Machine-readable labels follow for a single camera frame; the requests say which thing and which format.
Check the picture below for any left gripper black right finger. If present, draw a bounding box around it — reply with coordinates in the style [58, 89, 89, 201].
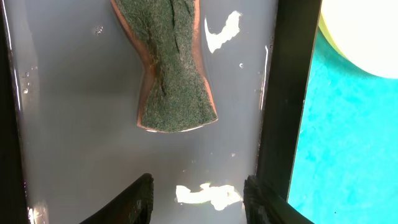
[243, 175, 313, 224]

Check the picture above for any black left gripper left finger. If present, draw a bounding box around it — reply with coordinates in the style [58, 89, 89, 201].
[81, 173, 154, 224]

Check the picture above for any brown sponge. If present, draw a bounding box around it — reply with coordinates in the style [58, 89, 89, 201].
[111, 0, 218, 133]

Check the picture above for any yellow plate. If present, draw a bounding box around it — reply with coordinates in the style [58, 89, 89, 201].
[318, 0, 397, 79]

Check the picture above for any blue plastic tray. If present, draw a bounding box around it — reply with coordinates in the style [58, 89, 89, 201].
[289, 34, 397, 224]

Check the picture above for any black tray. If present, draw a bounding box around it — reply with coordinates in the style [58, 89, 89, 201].
[1, 0, 321, 223]

